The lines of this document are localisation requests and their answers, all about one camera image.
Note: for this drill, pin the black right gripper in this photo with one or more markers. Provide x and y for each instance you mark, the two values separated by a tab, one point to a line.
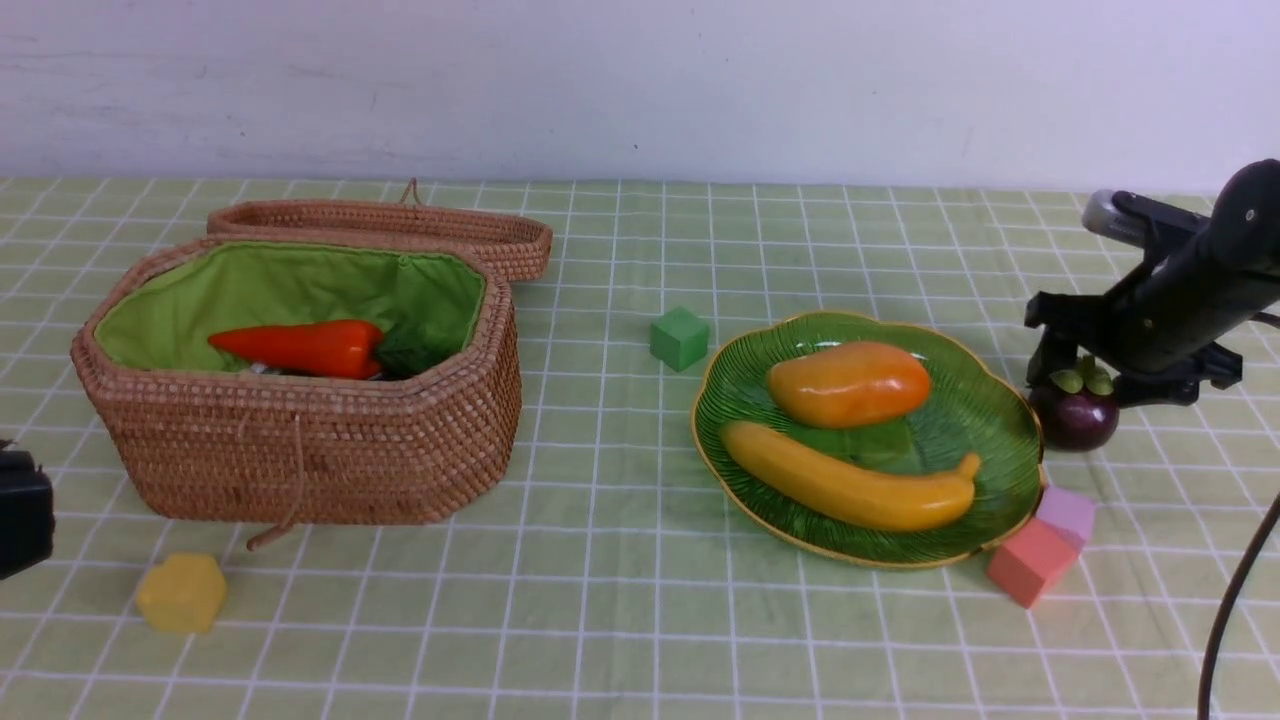
1159	327

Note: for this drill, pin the yellow toy banana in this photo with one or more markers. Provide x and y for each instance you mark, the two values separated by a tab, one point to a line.
845	492

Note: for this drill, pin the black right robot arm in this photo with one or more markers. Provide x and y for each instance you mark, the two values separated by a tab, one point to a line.
1245	217

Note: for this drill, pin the orange toy mango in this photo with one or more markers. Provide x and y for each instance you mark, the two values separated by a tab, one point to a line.
855	384

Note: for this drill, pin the green foam cube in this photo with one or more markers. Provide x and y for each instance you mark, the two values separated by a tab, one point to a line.
679	338

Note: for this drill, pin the green leaf-shaped glass plate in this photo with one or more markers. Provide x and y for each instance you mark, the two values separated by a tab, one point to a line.
970	409

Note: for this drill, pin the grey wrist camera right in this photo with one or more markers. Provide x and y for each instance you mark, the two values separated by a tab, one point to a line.
1155	227

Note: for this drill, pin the yellow foam block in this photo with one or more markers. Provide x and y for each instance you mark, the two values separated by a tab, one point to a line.
183	594

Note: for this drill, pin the dark purple toy mangosteen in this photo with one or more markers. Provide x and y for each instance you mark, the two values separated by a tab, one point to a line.
1076	407

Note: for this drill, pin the orange toy carrot green leaves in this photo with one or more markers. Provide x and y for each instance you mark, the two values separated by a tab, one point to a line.
340	349

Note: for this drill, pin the salmon pink foam cube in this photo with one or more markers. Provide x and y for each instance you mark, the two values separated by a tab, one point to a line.
1031	562

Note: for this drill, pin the woven wicker basket green lining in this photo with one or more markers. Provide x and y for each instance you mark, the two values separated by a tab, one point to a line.
203	438

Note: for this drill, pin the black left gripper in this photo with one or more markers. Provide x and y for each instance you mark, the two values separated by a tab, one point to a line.
27	511

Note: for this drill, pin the woven wicker basket lid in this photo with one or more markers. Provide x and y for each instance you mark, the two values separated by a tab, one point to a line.
515	248

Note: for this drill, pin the light purple foam cube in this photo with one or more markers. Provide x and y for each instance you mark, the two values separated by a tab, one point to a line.
1070	514

